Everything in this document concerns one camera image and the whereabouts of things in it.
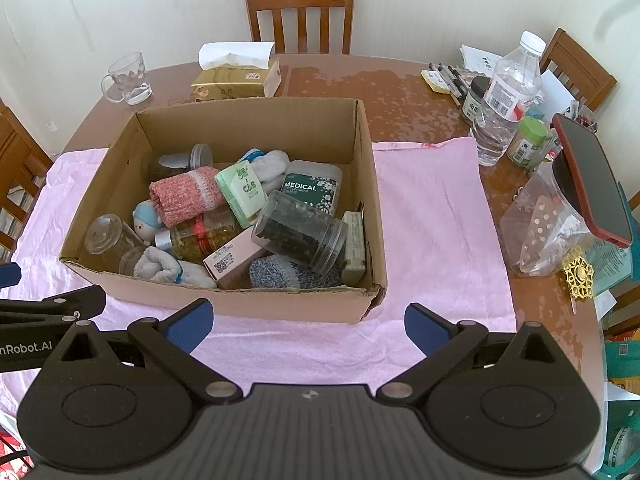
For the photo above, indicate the yellow sticky note pad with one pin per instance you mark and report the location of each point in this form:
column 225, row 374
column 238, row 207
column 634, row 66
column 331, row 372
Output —
column 432, row 81

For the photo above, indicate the clear glass mug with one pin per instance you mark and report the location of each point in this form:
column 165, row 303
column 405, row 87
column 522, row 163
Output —
column 127, row 77

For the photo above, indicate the clear plastic water bottle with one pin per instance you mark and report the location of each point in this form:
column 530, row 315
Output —
column 505, row 105

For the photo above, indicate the green lid jar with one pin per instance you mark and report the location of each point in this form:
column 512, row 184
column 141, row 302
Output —
column 527, row 142

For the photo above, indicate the teal packet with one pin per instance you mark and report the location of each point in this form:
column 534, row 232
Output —
column 612, row 260

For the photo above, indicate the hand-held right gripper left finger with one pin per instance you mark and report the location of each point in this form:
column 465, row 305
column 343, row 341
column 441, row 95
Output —
column 192, row 322

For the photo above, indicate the white paper sheet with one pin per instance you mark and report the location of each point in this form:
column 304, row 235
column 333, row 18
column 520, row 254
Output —
column 555, row 90

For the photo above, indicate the blue knit sock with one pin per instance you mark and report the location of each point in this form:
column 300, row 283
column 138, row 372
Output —
column 280, row 272

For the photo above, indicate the clear round container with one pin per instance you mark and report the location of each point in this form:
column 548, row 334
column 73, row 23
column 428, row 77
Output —
column 129, row 259

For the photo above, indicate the small white blue sock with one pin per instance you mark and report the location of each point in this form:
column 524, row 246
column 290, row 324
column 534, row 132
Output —
column 272, row 165

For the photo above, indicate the black pen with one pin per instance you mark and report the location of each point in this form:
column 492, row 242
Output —
column 459, row 76
column 436, row 72

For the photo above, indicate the grey lid jar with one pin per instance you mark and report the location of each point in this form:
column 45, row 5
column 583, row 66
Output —
column 197, row 156

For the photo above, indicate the brown cardboard box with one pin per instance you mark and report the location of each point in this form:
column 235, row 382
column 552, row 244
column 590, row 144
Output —
column 225, row 302

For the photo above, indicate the red case phone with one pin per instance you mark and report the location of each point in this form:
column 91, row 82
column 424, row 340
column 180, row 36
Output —
column 592, row 180

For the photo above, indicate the small clear jar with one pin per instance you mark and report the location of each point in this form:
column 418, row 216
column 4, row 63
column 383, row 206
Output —
column 105, row 235

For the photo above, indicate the pink carton box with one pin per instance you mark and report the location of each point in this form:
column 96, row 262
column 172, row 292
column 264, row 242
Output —
column 232, row 260

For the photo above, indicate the blue white round toy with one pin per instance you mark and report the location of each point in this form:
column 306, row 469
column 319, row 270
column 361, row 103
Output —
column 146, row 220

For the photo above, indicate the gold tissue box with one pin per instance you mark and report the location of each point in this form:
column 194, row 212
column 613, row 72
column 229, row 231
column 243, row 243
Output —
column 230, row 85

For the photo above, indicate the red printed bag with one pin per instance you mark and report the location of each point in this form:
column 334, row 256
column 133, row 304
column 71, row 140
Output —
column 10, row 452

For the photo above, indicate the large clear plastic jar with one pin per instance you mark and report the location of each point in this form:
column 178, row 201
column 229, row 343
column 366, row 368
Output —
column 540, row 230

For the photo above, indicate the gold ornament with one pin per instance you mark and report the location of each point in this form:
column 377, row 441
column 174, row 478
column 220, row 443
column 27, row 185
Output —
column 579, row 277

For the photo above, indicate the small dark jar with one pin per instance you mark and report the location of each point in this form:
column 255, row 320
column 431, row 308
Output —
column 474, row 105

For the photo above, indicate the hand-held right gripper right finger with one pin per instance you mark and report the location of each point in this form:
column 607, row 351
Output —
column 425, row 327

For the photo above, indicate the large white blue socks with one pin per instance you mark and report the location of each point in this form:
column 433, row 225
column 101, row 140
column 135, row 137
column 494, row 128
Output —
column 160, row 267

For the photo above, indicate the pink table cloth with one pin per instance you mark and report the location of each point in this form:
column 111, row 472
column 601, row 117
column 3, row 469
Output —
column 425, row 220

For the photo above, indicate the pens on yellow notepad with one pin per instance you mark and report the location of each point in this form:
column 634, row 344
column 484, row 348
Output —
column 450, row 84

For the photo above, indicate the green shopping bag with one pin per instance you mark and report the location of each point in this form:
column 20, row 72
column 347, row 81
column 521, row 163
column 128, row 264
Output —
column 622, row 360

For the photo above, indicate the clear jar of dark snacks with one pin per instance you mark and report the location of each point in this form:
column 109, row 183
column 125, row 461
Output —
column 295, row 230

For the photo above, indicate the red label capsule jar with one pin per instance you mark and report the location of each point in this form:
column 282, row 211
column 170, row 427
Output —
column 200, row 235

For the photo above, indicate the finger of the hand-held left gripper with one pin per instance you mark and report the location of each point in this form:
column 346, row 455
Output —
column 9, row 275
column 60, row 302

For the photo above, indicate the pink knit sock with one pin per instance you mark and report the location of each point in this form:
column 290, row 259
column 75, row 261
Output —
column 180, row 197

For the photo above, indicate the green medical wipes container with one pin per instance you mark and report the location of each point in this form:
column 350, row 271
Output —
column 310, row 185

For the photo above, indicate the white papers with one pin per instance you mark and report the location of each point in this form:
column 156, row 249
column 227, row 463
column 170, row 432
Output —
column 480, row 57

